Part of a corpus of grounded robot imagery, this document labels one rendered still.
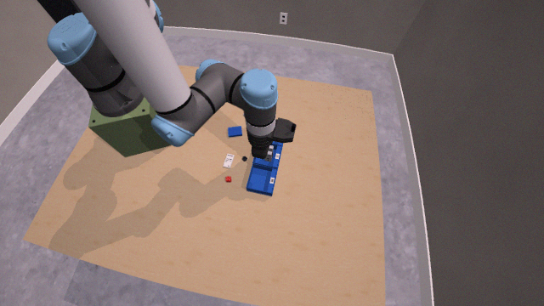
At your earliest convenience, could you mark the blue three-compartment bin rack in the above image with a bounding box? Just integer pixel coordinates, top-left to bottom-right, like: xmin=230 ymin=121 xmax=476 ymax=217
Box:
xmin=246 ymin=141 xmax=283 ymax=196

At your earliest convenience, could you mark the white domino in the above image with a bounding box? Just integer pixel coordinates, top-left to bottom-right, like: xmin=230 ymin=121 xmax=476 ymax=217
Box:
xmin=223 ymin=154 xmax=235 ymax=168

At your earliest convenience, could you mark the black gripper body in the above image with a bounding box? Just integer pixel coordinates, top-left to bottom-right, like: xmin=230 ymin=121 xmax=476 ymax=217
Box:
xmin=246 ymin=117 xmax=297 ymax=159

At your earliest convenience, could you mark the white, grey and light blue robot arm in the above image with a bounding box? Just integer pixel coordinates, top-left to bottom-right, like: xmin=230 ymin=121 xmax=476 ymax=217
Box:
xmin=47 ymin=0 xmax=278 ymax=147

